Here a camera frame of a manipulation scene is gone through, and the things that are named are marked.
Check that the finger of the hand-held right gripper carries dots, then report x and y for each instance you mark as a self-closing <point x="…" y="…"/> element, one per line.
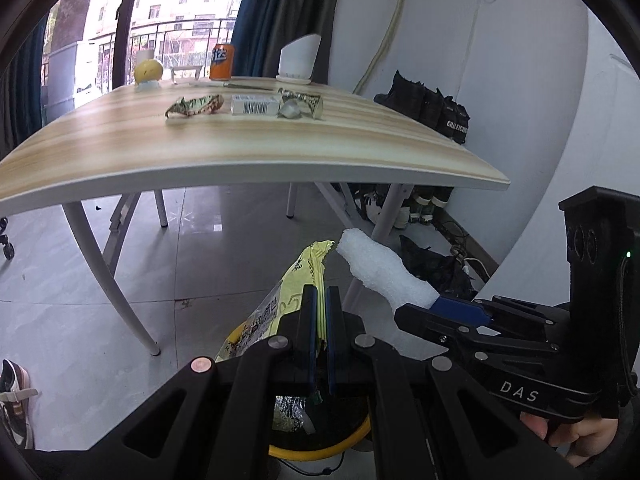
<point x="460" y="310"/>
<point x="450" y="337"/>

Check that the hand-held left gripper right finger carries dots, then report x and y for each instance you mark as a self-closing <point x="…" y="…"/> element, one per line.
<point x="331" y="340"/>

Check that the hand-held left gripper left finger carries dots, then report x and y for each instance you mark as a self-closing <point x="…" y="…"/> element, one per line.
<point x="310" y="325"/>

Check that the yellow snack wrapper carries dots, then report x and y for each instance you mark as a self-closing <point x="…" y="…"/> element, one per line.
<point x="295" y="280"/>

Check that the white foam sleeve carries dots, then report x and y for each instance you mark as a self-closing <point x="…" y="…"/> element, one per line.
<point x="380" y="270"/>

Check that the black bin with yellow rim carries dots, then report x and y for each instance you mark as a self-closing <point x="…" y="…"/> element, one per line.
<point x="320" y="452"/>

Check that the person's right hand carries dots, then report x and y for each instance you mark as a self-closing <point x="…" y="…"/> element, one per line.
<point x="590" y="440"/>

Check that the dark cloth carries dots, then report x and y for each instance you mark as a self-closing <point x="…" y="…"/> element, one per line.
<point x="435" y="270"/>

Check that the row of pale shoes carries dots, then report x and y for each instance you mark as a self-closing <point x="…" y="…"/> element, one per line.
<point x="430" y="205"/>

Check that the wood grain table white legs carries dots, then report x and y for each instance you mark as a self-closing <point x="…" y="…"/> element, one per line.
<point x="250" y="150"/>

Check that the row of black weight bags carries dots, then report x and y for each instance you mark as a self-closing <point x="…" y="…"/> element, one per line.
<point x="430" y="105"/>

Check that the silver crumpled wrapper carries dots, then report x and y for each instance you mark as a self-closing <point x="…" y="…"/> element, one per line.
<point x="313" y="102"/>

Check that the white cardboard box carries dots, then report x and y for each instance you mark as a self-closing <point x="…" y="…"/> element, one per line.
<point x="255" y="104"/>

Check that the green yellow crumpled wrapper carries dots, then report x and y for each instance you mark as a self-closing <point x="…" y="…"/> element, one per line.
<point x="195" y="105"/>

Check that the white slanted container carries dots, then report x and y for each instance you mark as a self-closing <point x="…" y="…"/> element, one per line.
<point x="299" y="57"/>

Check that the orange soda can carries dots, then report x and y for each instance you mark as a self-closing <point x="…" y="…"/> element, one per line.
<point x="222" y="62"/>

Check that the blue white tissue pack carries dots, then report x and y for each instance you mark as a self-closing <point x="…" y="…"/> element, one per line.
<point x="148" y="86"/>

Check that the yellow pomelo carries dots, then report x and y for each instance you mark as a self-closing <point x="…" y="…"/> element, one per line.
<point x="149" y="71"/>

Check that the grey tan sneaker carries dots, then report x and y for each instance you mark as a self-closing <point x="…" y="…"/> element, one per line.
<point x="15" y="400"/>

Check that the balcony railing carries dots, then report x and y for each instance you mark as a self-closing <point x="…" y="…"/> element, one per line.
<point x="190" y="40"/>

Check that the blue and grey curtain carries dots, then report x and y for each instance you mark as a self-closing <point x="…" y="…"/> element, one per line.
<point x="22" y="70"/>
<point x="285" y="15"/>

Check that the black gaming chair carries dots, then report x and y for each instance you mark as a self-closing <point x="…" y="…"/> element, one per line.
<point x="6" y="247"/>

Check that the white balcony cabinet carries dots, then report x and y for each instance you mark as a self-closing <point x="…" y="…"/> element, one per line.
<point x="67" y="80"/>

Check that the dark window frame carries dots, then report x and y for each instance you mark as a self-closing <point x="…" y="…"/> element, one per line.
<point x="125" y="25"/>

